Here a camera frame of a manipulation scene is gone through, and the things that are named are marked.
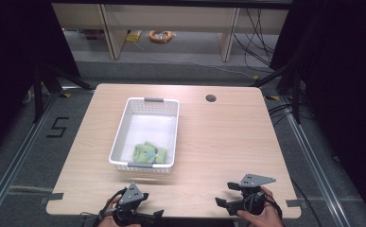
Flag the aluminium floor rail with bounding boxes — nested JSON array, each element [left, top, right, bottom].
[[0, 90, 62, 227], [280, 96, 353, 227]]

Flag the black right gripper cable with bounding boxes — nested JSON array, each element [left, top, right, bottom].
[[262, 192, 284, 220]]

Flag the person's right hand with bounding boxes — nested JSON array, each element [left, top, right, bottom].
[[235, 185, 285, 227]]

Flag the beige wooden shelf unit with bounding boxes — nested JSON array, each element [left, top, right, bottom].
[[49, 3, 289, 63]]

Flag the person's left hand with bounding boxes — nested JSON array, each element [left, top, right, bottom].
[[100, 195, 143, 227]]

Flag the black curtain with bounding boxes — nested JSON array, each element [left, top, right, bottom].
[[0, 0, 81, 163], [269, 0, 366, 227]]

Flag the yellow packet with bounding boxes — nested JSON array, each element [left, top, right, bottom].
[[125, 29, 144, 44]]

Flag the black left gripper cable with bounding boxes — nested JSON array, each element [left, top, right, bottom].
[[91, 187, 129, 227]]

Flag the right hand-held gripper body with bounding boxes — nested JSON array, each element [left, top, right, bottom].
[[237, 173, 277, 217]]

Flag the thin white floor cable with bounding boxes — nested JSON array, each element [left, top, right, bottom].
[[132, 41, 258, 79]]

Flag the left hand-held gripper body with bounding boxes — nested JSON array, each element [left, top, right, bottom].
[[112, 182, 146, 227]]

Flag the black floor cables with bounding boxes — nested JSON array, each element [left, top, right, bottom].
[[267, 103, 314, 128]]

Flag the thin black floor cable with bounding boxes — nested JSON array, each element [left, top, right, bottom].
[[289, 178, 318, 227]]

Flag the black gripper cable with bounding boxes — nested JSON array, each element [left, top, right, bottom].
[[262, 192, 284, 220], [91, 187, 129, 227]]

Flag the black metal stand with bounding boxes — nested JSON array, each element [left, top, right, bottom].
[[31, 61, 94, 125], [249, 61, 303, 125]]

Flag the bundle of black hanging cables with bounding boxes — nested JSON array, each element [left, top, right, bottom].
[[233, 9, 277, 68]]

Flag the green mitten with blue pattern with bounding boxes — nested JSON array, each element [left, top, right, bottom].
[[138, 141, 168, 166]]

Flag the white plastic basket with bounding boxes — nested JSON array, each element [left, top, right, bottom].
[[108, 96, 181, 175]]

